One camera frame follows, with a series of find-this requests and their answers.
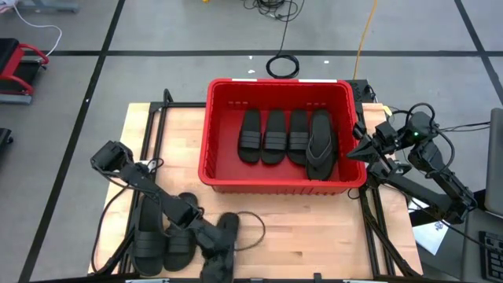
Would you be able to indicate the red and black cart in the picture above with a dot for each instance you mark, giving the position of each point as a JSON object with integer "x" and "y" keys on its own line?
{"x": 15, "y": 74}

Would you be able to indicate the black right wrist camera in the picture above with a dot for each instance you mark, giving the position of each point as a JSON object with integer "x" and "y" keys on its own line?
{"x": 387, "y": 131}

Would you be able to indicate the short white tape strip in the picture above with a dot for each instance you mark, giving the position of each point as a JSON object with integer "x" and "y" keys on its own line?
{"x": 244, "y": 79}

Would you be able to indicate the large black slide sandal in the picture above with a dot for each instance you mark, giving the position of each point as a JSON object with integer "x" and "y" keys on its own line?
{"x": 147, "y": 243}
{"x": 178, "y": 247}

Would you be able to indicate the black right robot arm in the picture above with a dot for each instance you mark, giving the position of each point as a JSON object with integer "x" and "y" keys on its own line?
{"x": 432, "y": 192}

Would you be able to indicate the black table clamp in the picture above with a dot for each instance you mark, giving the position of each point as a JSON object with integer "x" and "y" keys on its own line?
{"x": 318, "y": 277}

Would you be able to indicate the long white tape strip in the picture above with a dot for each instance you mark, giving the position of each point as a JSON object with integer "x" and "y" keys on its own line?
{"x": 318, "y": 81}

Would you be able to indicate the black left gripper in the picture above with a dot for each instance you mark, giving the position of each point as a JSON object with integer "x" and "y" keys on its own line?
{"x": 212, "y": 237}

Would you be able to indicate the red plastic ribbed bin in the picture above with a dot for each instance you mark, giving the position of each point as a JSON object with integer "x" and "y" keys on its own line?
{"x": 224, "y": 157}

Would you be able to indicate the white paper sheet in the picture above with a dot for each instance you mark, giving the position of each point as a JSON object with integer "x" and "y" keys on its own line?
{"x": 430, "y": 236}

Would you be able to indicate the black power strip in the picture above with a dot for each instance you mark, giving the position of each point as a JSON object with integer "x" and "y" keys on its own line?
{"x": 361, "y": 90}

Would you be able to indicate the black keyboard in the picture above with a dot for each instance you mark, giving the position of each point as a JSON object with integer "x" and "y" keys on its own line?
{"x": 493, "y": 255}

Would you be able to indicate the medium black slide sandal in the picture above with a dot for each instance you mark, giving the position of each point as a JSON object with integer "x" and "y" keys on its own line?
{"x": 298, "y": 133}

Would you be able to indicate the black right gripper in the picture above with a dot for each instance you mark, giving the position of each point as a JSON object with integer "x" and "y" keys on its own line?
{"x": 379, "y": 155}

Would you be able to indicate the grey desk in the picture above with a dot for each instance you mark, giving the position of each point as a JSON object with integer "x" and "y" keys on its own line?
{"x": 471, "y": 251}

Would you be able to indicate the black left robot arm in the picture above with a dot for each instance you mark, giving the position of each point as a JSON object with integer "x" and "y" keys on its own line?
{"x": 157, "y": 192}

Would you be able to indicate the grey metal stand base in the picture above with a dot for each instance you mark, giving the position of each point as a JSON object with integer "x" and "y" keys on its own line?
{"x": 47, "y": 4}

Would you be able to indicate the grey monitor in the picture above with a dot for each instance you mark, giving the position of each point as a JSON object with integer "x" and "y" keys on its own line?
{"x": 495, "y": 165}

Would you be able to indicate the small black slide sandal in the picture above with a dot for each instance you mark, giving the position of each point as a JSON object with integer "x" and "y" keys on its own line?
{"x": 274, "y": 133}
{"x": 250, "y": 133}

